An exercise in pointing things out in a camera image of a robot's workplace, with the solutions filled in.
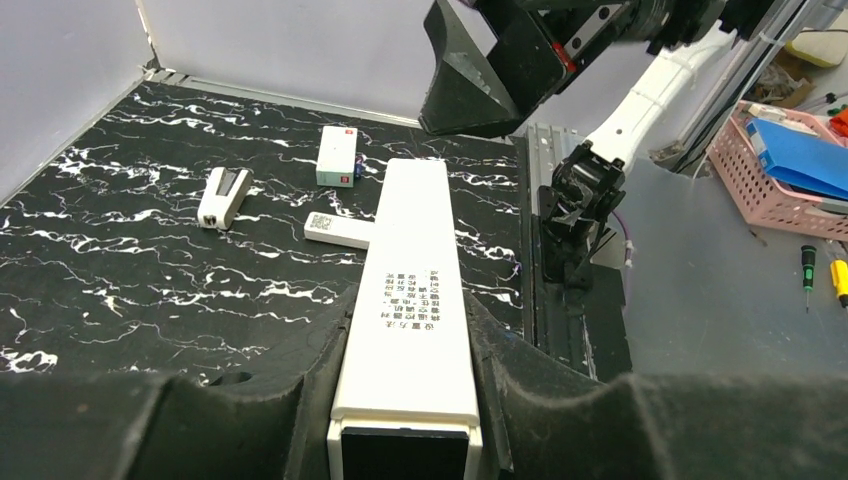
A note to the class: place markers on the white box with red labels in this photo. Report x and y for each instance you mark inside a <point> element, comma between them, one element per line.
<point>336,160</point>

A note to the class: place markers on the white remote control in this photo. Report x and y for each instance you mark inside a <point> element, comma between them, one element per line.
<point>338,230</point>

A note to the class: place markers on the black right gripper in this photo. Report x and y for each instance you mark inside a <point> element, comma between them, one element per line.
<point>538,44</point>

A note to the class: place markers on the green handled screwdriver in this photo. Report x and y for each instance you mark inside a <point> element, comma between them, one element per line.
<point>808,263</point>

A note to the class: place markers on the small white charger device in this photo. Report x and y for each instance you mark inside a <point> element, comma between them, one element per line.
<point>222,197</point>

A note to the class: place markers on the aluminium frame rail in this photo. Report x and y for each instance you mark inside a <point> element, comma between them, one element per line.
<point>173,78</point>

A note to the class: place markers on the white remote with black end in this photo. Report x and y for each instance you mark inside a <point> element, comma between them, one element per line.
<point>405,405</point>

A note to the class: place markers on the yellow marker pen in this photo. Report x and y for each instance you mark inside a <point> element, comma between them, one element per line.
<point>839,276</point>

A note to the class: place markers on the blue folder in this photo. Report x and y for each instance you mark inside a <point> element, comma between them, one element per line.
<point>798,159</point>

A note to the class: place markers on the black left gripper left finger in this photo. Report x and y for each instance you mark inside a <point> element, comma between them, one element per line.
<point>267,419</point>

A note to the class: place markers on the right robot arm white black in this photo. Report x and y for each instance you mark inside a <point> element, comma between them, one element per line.
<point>693,34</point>

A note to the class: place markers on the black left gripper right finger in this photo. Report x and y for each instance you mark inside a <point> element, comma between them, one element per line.
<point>544,420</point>

